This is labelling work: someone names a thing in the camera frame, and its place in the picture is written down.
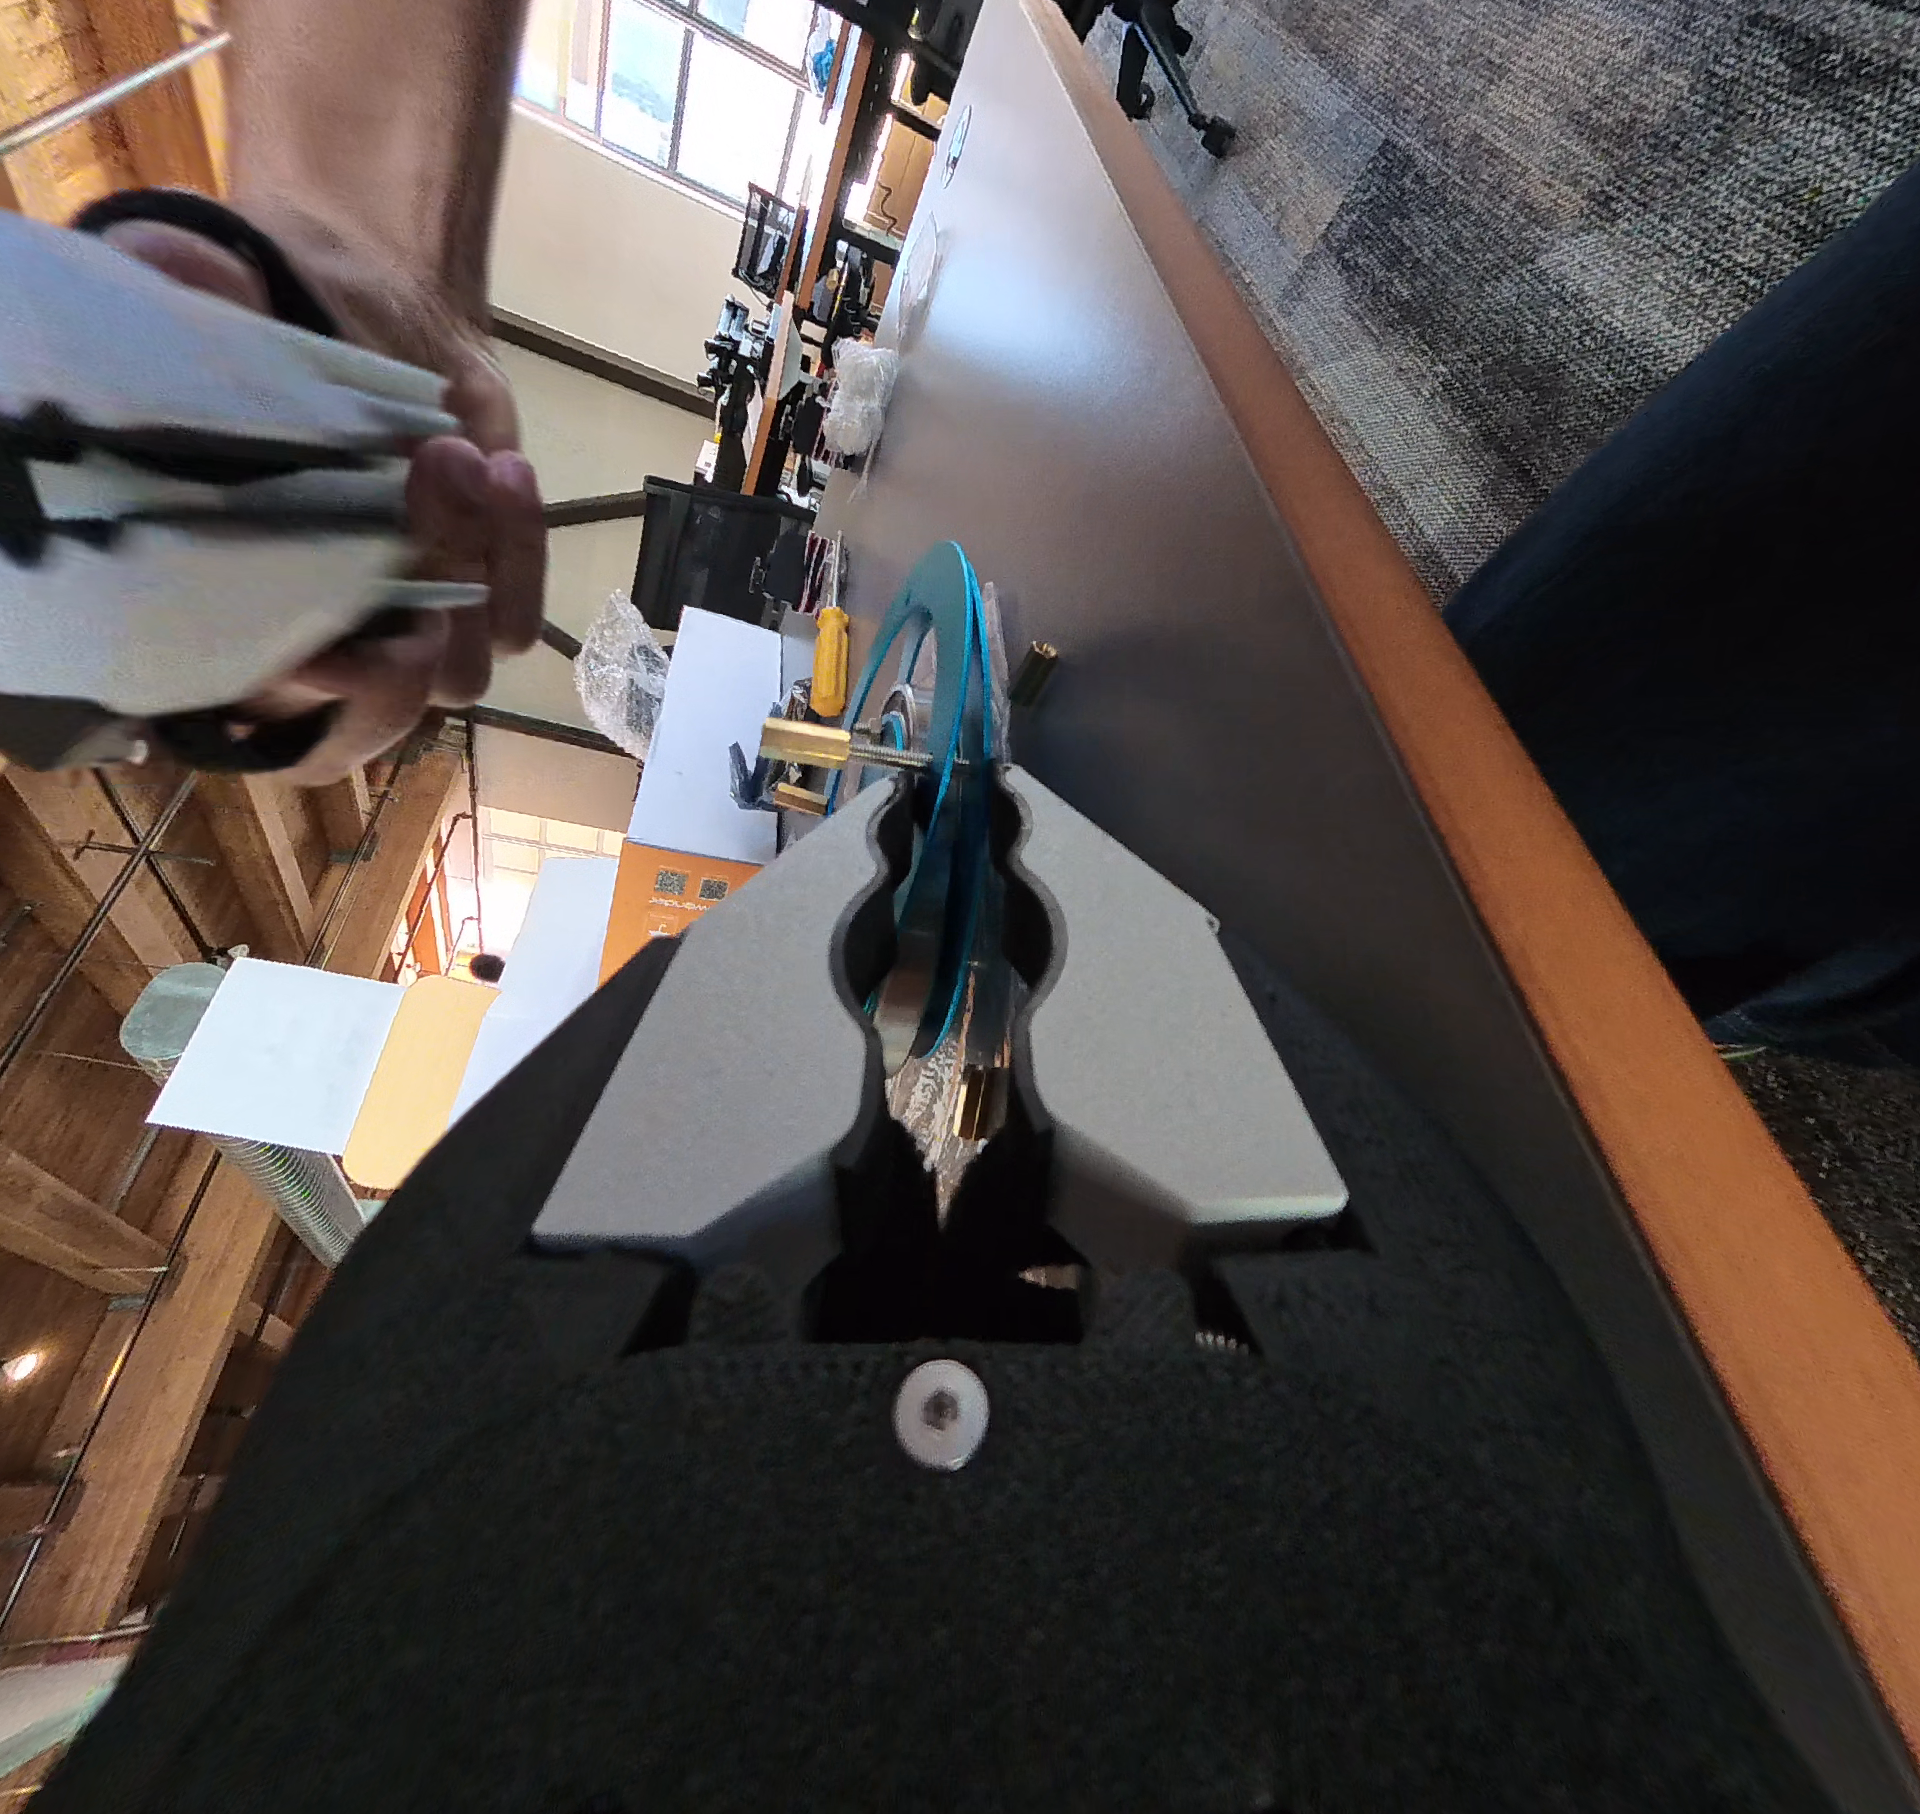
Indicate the clear plastic bag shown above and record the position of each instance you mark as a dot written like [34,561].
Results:
[939,1125]

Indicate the brass standoff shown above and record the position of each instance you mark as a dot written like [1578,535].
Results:
[803,742]
[796,796]
[975,1098]

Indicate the yellow screwdriver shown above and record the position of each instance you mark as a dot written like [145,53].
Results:
[829,660]

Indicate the person's right hand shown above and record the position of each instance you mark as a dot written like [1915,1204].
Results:
[481,525]

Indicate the person's right forearm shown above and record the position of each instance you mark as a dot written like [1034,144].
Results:
[375,73]

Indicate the blue round metal turntable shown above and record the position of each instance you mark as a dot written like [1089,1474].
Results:
[945,734]

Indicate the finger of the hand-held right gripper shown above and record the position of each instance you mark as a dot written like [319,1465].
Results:
[179,360]
[179,598]

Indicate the paned window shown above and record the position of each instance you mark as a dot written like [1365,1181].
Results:
[718,89]

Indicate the black foil bag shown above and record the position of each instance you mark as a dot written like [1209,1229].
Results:
[751,780]

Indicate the grey desk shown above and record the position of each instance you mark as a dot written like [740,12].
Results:
[1200,570]

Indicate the clear bag of white parts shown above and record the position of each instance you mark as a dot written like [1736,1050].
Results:
[864,397]

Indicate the person's blue jeans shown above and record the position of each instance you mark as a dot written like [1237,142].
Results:
[1724,644]

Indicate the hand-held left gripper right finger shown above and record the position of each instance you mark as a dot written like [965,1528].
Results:
[1171,1065]

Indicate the white and tan carton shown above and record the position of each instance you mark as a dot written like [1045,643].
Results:
[284,1056]

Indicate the orange cardboard box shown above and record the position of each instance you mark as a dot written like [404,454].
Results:
[704,734]

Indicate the bubble wrap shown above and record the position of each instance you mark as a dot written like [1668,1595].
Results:
[623,674]

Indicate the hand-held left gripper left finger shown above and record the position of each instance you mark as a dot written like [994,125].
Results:
[718,1079]

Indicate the small clear packet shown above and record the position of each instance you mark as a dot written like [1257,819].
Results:
[921,271]

